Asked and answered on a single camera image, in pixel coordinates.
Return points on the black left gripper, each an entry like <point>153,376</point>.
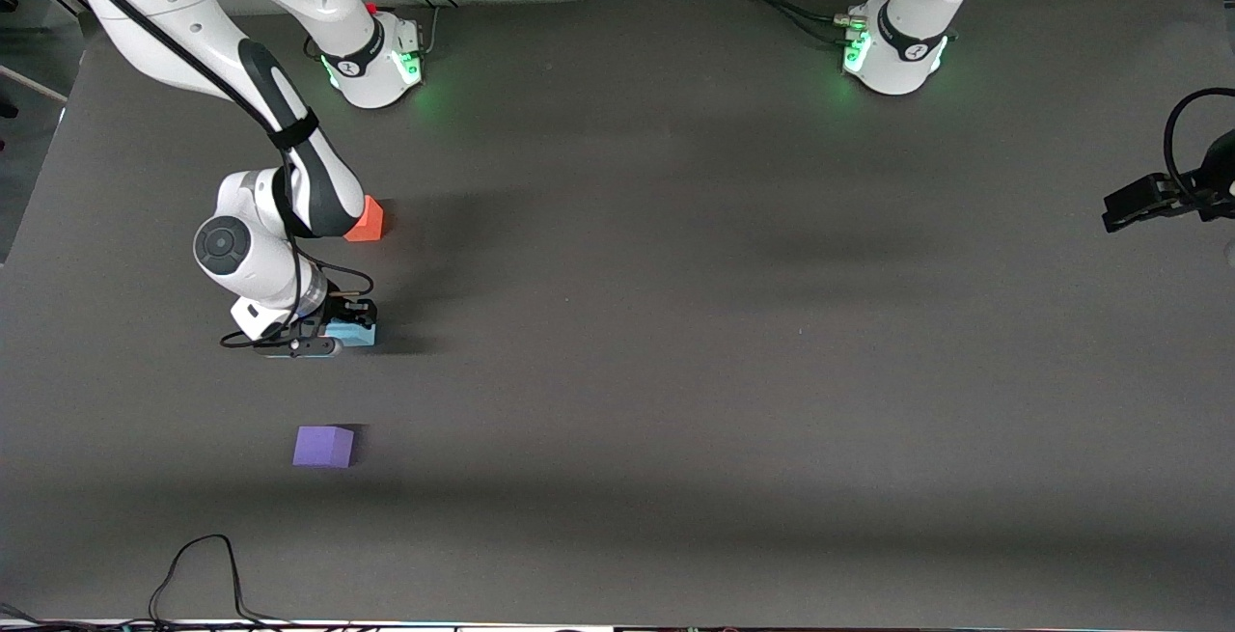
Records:
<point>1193,190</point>

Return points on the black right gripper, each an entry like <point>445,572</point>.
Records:
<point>338,312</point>

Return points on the light blue foam block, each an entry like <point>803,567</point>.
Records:
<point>352,333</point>

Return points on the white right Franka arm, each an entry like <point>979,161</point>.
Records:
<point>193,24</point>

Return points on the orange foam block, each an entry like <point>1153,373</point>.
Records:
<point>371,225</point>

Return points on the purple foam block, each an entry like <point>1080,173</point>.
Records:
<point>322,447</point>

